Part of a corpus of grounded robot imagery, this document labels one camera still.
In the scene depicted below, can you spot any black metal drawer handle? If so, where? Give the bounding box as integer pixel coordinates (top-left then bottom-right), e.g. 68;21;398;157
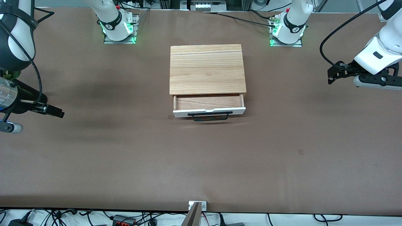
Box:
187;111;233;121

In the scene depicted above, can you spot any black box with red buttons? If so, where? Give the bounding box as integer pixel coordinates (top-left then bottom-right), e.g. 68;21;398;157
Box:
112;215;136;226

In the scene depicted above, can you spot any aluminium camera mount beam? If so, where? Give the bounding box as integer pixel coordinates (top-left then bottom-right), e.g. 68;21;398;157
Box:
181;202;202;226

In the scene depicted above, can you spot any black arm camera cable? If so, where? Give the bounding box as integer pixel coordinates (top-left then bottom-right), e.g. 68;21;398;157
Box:
319;0;390;69
0;6;54;123

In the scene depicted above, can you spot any white-fronted drawer with handle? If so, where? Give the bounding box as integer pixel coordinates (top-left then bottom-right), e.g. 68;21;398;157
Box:
172;93;246;118

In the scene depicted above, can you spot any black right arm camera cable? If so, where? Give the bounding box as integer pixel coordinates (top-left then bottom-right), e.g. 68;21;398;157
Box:
0;6;54;123

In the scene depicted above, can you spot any metal mounting bracket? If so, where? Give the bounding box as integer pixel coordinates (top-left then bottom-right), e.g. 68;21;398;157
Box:
188;201;207;211

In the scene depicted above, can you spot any long black table cable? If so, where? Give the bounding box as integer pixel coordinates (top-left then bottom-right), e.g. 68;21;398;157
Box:
201;11;277;29

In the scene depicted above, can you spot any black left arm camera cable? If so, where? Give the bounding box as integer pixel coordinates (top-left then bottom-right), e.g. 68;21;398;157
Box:
319;0;390;69

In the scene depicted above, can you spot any light wooden drawer cabinet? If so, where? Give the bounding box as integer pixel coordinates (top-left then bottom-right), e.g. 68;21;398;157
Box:
170;44;247;95

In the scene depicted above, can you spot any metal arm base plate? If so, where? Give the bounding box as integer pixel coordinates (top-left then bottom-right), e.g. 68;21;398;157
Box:
269;17;303;47
104;14;139;44

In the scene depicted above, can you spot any white power strip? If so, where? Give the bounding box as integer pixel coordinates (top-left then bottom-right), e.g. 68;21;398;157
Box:
180;0;227;12

